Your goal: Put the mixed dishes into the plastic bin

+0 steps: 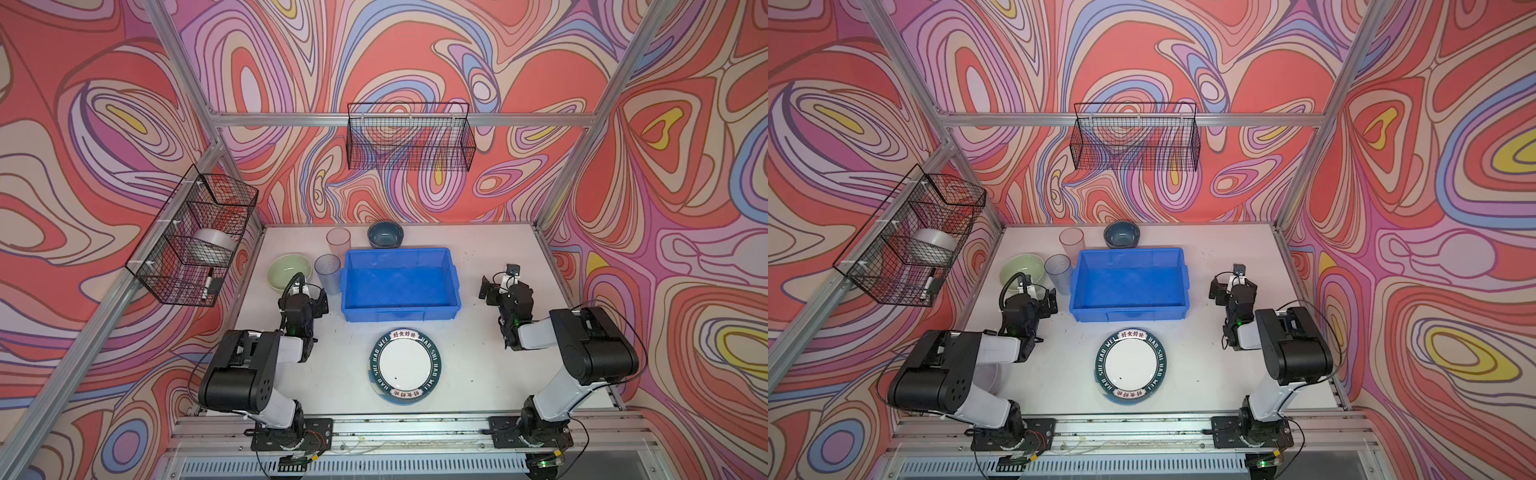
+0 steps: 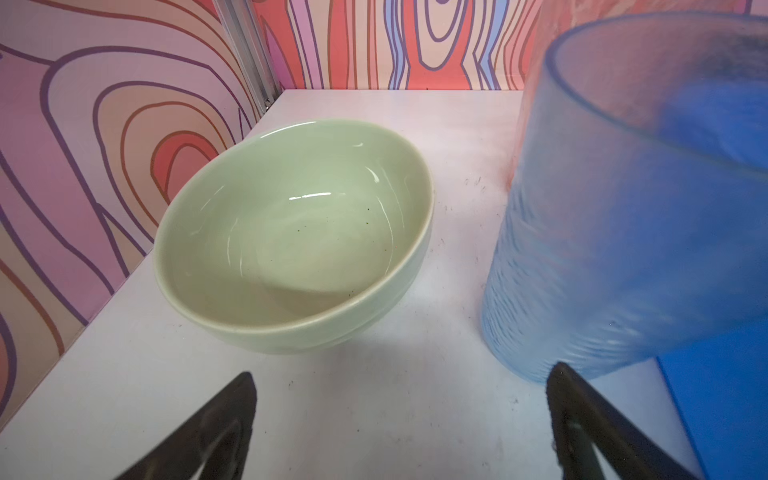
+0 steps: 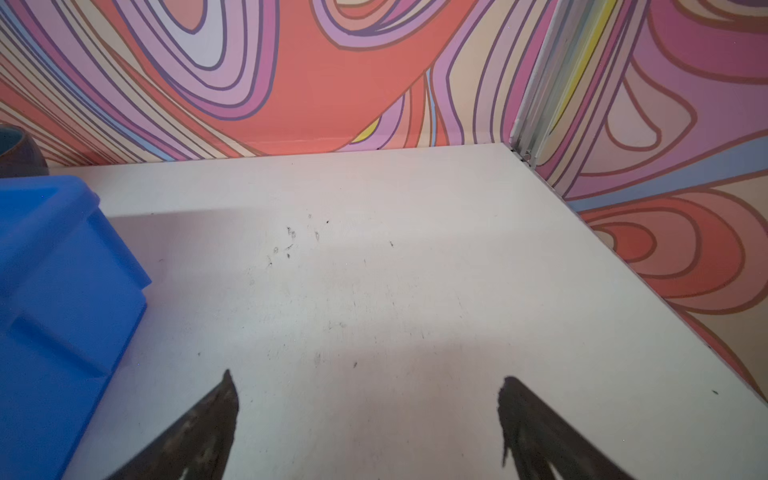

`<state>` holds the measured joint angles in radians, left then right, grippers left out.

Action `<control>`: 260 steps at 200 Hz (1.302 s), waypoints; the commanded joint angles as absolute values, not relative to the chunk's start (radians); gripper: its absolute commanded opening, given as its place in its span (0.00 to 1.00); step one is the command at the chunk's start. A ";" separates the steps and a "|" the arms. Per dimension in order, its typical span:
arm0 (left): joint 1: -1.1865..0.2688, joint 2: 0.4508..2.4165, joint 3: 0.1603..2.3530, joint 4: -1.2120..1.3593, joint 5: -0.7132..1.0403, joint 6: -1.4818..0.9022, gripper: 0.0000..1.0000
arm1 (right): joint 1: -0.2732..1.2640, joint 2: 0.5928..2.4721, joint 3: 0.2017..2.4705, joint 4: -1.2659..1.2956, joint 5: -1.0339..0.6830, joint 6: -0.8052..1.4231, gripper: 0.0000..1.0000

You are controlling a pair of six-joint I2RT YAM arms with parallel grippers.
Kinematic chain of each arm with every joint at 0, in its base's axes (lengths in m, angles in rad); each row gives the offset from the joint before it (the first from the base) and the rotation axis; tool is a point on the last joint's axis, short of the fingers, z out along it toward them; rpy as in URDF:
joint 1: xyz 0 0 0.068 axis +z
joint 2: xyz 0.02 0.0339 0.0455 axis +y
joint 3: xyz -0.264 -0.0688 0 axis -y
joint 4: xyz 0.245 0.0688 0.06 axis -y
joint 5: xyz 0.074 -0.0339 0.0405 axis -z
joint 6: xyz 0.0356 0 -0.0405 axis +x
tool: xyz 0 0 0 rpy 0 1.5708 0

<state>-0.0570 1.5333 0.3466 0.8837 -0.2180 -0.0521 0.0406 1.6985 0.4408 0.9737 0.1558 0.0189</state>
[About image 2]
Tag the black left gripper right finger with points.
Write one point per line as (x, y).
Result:
(585, 426)

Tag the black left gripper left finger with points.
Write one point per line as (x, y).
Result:
(212, 444)

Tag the blue plastic bin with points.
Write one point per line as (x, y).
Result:
(719, 386)

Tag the blue ribbed plastic cup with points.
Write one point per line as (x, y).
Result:
(637, 216)

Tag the light green ceramic bowl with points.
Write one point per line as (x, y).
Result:
(297, 239)

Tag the aluminium frame post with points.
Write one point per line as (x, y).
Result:
(249, 46)

